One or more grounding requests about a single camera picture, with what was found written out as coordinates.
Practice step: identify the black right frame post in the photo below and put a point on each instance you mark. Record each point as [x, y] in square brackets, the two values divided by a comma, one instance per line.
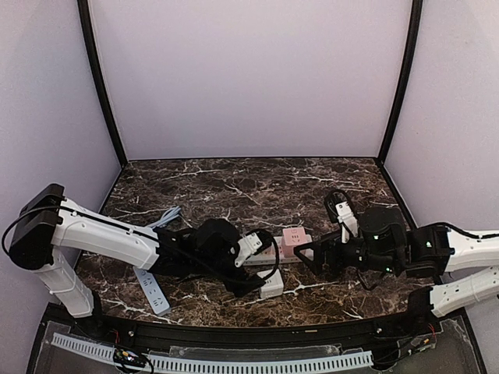
[403, 80]

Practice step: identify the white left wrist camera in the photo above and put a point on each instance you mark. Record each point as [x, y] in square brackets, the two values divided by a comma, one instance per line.
[248, 245]

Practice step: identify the black left frame post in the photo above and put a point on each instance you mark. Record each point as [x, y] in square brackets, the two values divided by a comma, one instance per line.
[99, 83]

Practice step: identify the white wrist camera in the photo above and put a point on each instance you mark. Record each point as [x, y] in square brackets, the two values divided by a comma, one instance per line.
[248, 245]
[347, 222]

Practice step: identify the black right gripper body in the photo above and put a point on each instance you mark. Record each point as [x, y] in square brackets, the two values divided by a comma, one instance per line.
[325, 252]

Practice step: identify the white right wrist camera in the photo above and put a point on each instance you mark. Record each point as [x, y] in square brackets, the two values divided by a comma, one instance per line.
[347, 222]

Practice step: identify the white multicolour power strip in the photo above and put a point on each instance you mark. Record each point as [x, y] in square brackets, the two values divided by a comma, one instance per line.
[267, 257]

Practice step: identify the black frame post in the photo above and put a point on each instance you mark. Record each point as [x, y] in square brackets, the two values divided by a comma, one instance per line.
[99, 83]
[403, 80]

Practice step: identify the white slotted cable duct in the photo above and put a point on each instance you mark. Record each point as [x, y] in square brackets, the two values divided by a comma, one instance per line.
[315, 359]

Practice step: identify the pink cube socket adapter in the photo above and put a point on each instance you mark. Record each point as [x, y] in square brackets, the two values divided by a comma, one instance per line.
[292, 237]

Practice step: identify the white cube socket adapter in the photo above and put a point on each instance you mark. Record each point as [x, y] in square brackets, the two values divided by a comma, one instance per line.
[273, 287]

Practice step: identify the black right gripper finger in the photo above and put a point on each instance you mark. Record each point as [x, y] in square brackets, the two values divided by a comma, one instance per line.
[314, 263]
[335, 236]

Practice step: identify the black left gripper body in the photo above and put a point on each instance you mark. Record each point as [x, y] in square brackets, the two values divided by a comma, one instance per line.
[242, 281]

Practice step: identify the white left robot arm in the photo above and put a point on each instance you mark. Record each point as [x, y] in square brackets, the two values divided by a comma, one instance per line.
[51, 221]

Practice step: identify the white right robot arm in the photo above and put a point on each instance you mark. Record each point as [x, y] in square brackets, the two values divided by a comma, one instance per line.
[378, 240]

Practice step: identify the black front frame rail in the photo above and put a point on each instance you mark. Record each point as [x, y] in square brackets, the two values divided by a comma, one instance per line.
[367, 333]

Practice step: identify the blue small power strip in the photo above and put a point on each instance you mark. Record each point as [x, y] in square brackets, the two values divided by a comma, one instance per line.
[155, 296]

